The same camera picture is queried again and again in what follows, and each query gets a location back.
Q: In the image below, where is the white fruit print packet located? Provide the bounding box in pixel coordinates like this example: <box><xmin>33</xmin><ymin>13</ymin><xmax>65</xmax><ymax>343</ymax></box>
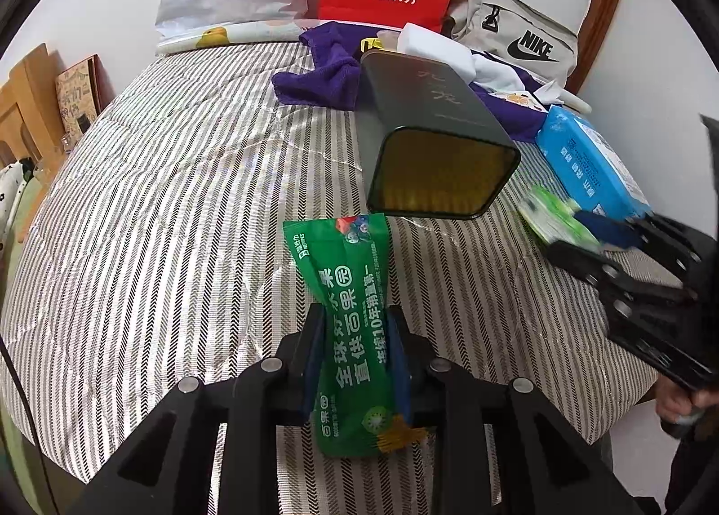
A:
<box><xmin>497</xmin><ymin>89</ymin><xmax>548</xmax><ymax>112</ymax></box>

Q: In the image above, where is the wooden door frame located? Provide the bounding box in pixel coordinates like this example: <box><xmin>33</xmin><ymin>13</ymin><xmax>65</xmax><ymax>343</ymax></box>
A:
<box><xmin>576</xmin><ymin>0</ymin><xmax>630</xmax><ymax>90</ymax></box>

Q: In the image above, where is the dark tin box gold interior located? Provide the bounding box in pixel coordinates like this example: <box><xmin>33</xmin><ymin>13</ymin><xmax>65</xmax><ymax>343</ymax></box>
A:
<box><xmin>359</xmin><ymin>50</ymin><xmax>521</xmax><ymax>222</ymax></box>

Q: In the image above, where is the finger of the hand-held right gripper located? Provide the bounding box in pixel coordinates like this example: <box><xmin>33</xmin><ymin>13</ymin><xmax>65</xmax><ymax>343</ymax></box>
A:
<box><xmin>547</xmin><ymin>242</ymin><xmax>693</xmax><ymax>315</ymax></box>
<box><xmin>576</xmin><ymin>210</ymin><xmax>715</xmax><ymax>292</ymax></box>

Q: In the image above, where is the large green snack packet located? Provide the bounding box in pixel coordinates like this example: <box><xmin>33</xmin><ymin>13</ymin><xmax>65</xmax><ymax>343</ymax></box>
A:
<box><xmin>282</xmin><ymin>213</ymin><xmax>431</xmax><ymax>460</ymax></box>

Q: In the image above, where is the purple cloth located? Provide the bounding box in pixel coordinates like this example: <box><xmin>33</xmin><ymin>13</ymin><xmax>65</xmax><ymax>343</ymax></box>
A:
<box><xmin>272</xmin><ymin>21</ymin><xmax>550</xmax><ymax>143</ymax></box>

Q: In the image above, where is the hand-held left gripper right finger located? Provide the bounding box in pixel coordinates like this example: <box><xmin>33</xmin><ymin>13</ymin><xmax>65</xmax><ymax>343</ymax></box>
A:
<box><xmin>387</xmin><ymin>306</ymin><xmax>647</xmax><ymax>515</ymax></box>

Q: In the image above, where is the blue tissue pack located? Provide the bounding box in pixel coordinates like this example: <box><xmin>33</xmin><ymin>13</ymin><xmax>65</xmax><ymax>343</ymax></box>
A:
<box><xmin>535</xmin><ymin>105</ymin><xmax>653</xmax><ymax>222</ymax></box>

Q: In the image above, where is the white foam block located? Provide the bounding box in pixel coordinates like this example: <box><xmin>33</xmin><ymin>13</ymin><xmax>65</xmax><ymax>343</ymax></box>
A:
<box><xmin>396</xmin><ymin>22</ymin><xmax>476</xmax><ymax>82</ymax></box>

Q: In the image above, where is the black cable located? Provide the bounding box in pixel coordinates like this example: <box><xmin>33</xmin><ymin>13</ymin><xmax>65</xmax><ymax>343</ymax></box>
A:
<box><xmin>0</xmin><ymin>334</ymin><xmax>47</xmax><ymax>462</ymax></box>

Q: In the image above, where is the grey fabric bag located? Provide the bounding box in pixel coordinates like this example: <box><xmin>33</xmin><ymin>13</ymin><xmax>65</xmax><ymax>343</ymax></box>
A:
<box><xmin>444</xmin><ymin>0</ymin><xmax>579</xmax><ymax>96</ymax></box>

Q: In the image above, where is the wooden chair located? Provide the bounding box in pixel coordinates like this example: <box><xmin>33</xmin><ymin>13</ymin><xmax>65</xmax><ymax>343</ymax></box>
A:
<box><xmin>0</xmin><ymin>43</ymin><xmax>64</xmax><ymax>169</ymax></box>

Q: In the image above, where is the white plastic item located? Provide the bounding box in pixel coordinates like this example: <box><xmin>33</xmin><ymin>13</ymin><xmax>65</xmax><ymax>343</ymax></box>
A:
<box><xmin>0</xmin><ymin>160</ymin><xmax>30</xmax><ymax>238</ymax></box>

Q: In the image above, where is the small green snack packet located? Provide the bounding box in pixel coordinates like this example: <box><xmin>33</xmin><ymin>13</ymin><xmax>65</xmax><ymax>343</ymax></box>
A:
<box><xmin>517</xmin><ymin>185</ymin><xmax>599</xmax><ymax>252</ymax></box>

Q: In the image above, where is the person's right hand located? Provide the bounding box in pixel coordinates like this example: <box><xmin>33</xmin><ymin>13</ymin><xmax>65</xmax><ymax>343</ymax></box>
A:
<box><xmin>654</xmin><ymin>380</ymin><xmax>704</xmax><ymax>438</ymax></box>

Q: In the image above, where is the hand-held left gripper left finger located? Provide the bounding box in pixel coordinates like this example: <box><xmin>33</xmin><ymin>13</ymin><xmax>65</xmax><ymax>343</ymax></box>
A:
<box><xmin>73</xmin><ymin>304</ymin><xmax>328</xmax><ymax>515</ymax></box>

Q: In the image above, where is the brown printed box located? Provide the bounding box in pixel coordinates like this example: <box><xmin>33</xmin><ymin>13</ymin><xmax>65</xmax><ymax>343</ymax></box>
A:
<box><xmin>55</xmin><ymin>55</ymin><xmax>105</xmax><ymax>148</ymax></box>

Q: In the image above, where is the duck print white pillow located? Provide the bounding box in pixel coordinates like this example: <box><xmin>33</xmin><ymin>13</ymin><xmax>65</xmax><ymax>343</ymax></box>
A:
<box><xmin>156</xmin><ymin>21</ymin><xmax>308</xmax><ymax>57</ymax></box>

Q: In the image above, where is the crumpled white tissue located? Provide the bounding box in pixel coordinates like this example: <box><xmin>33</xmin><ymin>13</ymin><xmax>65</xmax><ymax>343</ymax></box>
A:
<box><xmin>533</xmin><ymin>80</ymin><xmax>574</xmax><ymax>107</ymax></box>

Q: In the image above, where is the striped grey white blanket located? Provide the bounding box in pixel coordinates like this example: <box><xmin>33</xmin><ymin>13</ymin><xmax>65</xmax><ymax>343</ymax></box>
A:
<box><xmin>0</xmin><ymin>40</ymin><xmax>661</xmax><ymax>485</ymax></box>

